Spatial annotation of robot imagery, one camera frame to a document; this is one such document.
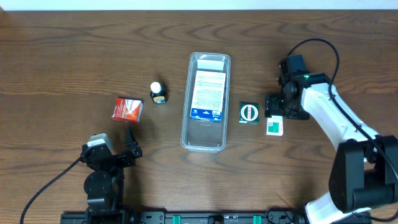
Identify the dark Woods syrup bottle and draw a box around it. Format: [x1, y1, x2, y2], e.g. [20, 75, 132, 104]
[150, 82, 168, 105]

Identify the blue Kool Fever box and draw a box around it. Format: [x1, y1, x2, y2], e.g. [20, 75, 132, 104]
[190, 70, 226, 123]

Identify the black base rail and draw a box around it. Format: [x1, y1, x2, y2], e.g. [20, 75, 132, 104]
[60, 209, 306, 224]

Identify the red Panadol box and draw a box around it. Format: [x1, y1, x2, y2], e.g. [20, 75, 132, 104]
[112, 98, 144, 123]

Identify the clear plastic container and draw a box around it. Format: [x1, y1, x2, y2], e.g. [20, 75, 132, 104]
[180, 52, 231, 153]

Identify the green Zam-Buk box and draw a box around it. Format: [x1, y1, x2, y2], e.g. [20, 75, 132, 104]
[239, 102, 259, 124]

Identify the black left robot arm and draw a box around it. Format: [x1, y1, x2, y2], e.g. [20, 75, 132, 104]
[80, 128, 142, 224]

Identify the white green medicine box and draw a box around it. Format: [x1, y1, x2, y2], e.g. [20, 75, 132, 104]
[266, 115, 284, 136]

